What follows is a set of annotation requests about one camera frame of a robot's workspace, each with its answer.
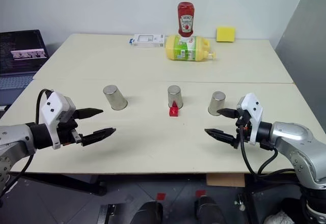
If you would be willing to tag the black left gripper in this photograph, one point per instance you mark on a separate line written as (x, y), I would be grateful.
(66, 132)

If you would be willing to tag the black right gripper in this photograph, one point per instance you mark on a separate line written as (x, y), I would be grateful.
(243, 129)

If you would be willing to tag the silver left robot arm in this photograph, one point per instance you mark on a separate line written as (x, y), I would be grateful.
(15, 138)

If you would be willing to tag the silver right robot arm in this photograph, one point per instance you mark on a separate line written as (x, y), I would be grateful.
(295, 142)

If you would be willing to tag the steel cup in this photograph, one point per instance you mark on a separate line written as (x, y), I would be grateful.
(216, 103)
(115, 98)
(175, 95)

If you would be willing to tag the small red block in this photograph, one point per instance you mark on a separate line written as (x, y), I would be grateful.
(173, 111)

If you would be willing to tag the brown cardboard piece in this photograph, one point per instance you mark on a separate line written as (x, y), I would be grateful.
(225, 180)

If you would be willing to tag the black table leg base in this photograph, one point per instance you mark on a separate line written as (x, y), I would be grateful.
(76, 183)

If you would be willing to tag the yellow plastic jug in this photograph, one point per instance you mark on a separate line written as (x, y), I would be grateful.
(186, 49)

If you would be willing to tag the dark rounded shape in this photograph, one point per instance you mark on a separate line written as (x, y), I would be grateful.
(208, 211)
(151, 213)

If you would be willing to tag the yellow sponge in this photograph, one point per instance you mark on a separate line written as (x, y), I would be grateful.
(225, 34)

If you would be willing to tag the white flat box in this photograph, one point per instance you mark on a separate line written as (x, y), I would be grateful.
(147, 40)

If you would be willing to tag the open laptop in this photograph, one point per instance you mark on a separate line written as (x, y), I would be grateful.
(20, 53)

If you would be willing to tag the white cloth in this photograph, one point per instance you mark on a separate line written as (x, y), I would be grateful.
(280, 219)

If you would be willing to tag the red ketchup bottle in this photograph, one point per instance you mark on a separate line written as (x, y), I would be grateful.
(186, 20)

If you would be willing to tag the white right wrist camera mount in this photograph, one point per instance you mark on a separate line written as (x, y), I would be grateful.
(254, 109)

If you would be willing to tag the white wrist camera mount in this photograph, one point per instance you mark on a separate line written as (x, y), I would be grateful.
(254, 109)
(54, 107)

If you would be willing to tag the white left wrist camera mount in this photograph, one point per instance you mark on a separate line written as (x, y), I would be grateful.
(54, 107)

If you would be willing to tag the black metal bracket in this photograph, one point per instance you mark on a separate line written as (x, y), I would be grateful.
(108, 213)

